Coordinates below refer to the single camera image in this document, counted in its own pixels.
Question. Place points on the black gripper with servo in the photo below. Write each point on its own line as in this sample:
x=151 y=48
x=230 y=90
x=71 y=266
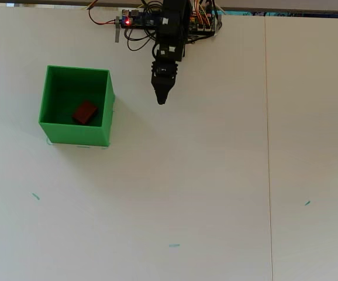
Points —
x=163 y=73

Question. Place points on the circuit board with white connectors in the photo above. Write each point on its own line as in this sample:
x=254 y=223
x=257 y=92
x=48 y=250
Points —
x=203 y=27

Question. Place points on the green square plastic bin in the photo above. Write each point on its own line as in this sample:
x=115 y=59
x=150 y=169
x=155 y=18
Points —
x=75 y=133

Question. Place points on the red rectangular block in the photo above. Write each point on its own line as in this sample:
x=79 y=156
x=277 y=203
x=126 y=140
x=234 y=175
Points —
x=84 y=112

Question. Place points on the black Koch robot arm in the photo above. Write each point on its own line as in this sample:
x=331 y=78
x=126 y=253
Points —
x=172 y=32

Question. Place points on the blue circuit board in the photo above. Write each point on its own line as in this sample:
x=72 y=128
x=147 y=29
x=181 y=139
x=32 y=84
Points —
x=141 y=20

